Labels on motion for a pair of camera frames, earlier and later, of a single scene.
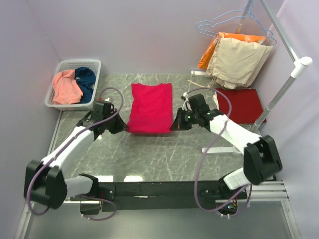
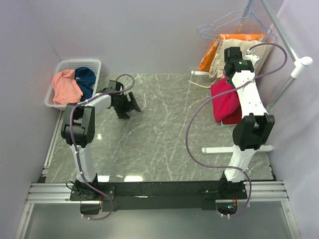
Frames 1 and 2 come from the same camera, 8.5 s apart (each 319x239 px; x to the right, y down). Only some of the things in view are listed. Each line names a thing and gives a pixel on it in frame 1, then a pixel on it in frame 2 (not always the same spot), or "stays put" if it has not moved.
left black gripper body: (114, 125) to (123, 106)
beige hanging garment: (235, 63) stays put
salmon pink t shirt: (66, 89) stays put
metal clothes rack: (295, 73) stays put
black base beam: (121, 196) stays put
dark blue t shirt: (86, 77) stays put
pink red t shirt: (152, 108) to (224, 104)
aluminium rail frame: (261, 191) stays put
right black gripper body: (186, 119) to (228, 78)
